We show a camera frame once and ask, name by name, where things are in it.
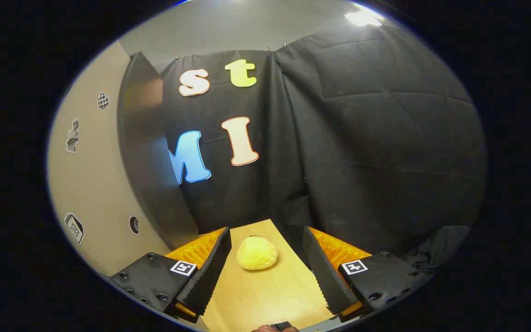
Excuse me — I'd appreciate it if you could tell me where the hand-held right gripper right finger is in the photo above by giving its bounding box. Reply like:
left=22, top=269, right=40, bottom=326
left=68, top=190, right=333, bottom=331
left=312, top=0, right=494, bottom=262
left=302, top=226, right=434, bottom=324

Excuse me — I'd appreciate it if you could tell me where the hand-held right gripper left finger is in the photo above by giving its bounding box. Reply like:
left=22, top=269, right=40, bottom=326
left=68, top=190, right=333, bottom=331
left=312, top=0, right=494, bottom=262
left=108, top=227, right=232, bottom=323

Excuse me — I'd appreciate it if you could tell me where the dark grey cabinet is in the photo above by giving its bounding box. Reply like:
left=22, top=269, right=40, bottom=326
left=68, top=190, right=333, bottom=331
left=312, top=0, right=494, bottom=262
left=117, top=52, right=199, bottom=249

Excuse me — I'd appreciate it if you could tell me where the yellow plush ball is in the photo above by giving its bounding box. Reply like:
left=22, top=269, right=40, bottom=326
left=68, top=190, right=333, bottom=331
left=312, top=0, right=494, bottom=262
left=236, top=236, right=279, bottom=271

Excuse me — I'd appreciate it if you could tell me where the black backdrop cloth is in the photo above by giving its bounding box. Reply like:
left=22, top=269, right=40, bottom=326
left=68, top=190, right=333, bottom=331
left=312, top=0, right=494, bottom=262
left=162, top=23, right=487, bottom=266

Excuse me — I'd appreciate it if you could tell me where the ceiling light panel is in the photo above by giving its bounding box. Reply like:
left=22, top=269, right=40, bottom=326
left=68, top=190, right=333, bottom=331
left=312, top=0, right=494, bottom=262
left=344, top=12, right=384, bottom=27

